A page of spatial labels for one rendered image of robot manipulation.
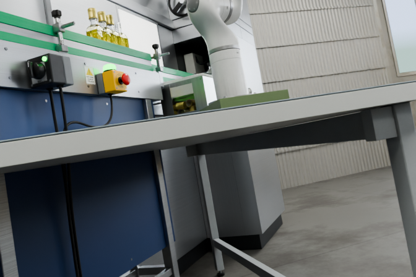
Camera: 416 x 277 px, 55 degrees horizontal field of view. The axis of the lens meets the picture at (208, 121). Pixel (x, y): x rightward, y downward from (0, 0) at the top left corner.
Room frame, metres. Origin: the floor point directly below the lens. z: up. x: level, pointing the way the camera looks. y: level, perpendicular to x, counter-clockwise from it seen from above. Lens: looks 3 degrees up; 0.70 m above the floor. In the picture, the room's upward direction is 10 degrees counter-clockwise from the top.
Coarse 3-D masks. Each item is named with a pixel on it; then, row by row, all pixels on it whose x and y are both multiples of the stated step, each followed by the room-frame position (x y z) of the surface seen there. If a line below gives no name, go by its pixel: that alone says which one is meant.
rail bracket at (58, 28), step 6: (54, 12) 1.17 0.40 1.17; (60, 12) 1.18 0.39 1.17; (54, 18) 1.17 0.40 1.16; (60, 18) 1.18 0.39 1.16; (54, 24) 1.17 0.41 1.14; (60, 24) 1.17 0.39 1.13; (66, 24) 1.16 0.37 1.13; (72, 24) 1.16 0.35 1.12; (54, 30) 1.17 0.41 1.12; (60, 30) 1.17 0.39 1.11; (60, 36) 1.17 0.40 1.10; (60, 42) 1.17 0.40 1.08; (60, 48) 1.17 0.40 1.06; (66, 48) 1.18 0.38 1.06
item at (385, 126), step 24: (336, 120) 0.93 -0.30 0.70; (360, 120) 0.85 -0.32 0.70; (384, 120) 0.74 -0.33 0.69; (408, 120) 0.75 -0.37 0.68; (216, 144) 1.82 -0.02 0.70; (240, 144) 1.53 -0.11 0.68; (264, 144) 1.33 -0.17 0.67; (288, 144) 1.17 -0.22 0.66; (312, 144) 1.05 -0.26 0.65; (408, 144) 0.75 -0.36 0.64; (408, 168) 0.75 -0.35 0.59; (408, 192) 0.75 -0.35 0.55; (408, 216) 0.76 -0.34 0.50; (216, 240) 2.11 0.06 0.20; (408, 240) 0.77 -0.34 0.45; (216, 264) 2.14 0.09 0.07
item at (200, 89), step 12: (168, 84) 1.76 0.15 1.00; (180, 84) 1.74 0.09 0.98; (192, 84) 1.72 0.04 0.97; (204, 84) 1.70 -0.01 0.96; (168, 96) 1.76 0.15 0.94; (180, 96) 1.74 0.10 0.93; (192, 96) 1.72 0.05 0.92; (204, 96) 1.70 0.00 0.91; (216, 96) 1.81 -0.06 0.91; (156, 108) 1.83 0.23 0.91; (168, 108) 1.76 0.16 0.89; (180, 108) 1.75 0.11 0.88; (192, 108) 1.72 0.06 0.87
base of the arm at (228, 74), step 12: (216, 60) 1.41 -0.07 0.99; (228, 60) 1.40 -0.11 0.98; (240, 60) 1.43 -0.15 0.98; (216, 72) 1.42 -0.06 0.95; (228, 72) 1.40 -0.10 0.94; (240, 72) 1.41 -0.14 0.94; (216, 84) 1.43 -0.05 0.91; (228, 84) 1.40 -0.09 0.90; (240, 84) 1.41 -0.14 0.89; (228, 96) 1.40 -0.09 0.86
